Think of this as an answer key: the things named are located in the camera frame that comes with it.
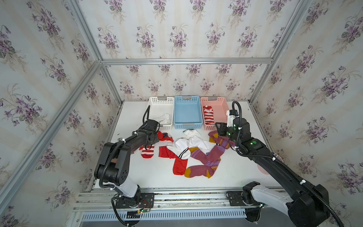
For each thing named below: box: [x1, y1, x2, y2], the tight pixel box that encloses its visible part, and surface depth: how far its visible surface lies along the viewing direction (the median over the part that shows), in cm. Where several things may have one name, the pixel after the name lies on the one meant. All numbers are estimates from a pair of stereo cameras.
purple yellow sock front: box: [184, 157, 221, 179], surface depth 84 cm
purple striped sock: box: [189, 145, 226, 166], surface depth 90 cm
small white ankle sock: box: [153, 113, 172, 124], surface depth 109 cm
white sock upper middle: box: [187, 135, 217, 153], surface depth 95 cm
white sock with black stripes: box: [166, 138, 191, 160], surface depth 92 cm
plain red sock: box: [158, 146, 189, 176], surface depth 89 cm
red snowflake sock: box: [157, 130, 174, 143], surface depth 97 cm
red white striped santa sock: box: [202, 104, 216, 125], surface depth 113 cm
